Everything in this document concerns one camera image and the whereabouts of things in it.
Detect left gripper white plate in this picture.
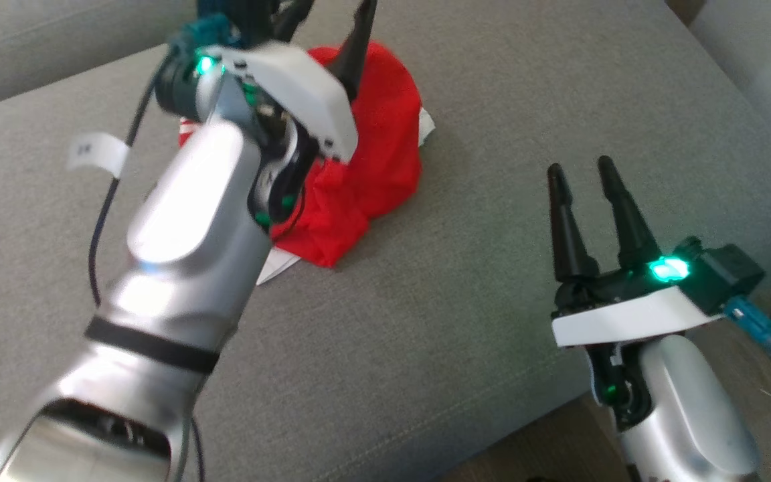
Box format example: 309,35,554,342
155,0,378,165

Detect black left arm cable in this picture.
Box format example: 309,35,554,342
88,67,207,482

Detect white cable label tag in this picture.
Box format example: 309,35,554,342
68,132,130,178

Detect large grey sofa ottoman cushion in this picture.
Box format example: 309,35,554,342
0,0,771,482

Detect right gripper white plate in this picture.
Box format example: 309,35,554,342
547,156,724,349

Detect red white basketball jersey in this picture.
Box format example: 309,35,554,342
178,42,436,285

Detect grey sofa backrest panel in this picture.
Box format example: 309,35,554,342
687,0,771,168

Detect teal right cable connector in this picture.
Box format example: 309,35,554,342
723,298,771,355

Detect teal cable connector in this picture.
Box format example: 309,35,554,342
170,17,234,56
723,298,771,355

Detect teal left cable connector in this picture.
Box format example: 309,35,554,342
170,17,234,56

